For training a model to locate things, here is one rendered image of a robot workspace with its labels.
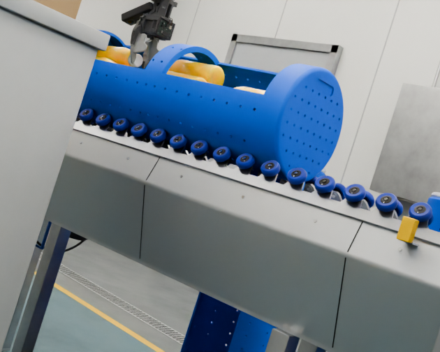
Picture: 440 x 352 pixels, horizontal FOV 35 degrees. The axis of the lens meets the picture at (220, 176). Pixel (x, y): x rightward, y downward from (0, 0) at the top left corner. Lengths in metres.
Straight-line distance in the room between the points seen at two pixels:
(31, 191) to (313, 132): 0.68
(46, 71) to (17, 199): 0.30
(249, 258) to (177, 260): 0.24
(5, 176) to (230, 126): 0.53
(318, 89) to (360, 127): 3.88
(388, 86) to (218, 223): 4.02
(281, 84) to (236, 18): 5.21
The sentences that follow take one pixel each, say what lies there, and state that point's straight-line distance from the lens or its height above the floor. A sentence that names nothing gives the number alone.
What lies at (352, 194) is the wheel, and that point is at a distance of 1.50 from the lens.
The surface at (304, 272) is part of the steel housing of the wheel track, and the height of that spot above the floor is 0.77.
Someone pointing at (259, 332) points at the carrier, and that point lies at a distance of 2.28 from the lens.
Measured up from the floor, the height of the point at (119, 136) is 0.93.
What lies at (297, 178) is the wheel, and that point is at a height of 0.96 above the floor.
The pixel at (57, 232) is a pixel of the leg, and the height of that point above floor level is 0.58.
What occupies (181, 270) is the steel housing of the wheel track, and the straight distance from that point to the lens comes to 1.77.
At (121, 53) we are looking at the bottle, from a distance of 2.16.
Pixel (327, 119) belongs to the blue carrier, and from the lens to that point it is 1.77.
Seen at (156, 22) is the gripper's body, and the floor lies 1.28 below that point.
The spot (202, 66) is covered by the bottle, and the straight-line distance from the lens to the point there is 1.93.
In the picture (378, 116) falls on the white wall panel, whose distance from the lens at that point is 5.53.
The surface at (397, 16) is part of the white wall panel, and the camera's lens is 5.76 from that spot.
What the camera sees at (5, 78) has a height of 0.97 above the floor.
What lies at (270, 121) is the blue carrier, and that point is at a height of 1.06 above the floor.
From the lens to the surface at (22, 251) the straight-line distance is 1.73.
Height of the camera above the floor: 0.91
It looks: level
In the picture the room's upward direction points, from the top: 18 degrees clockwise
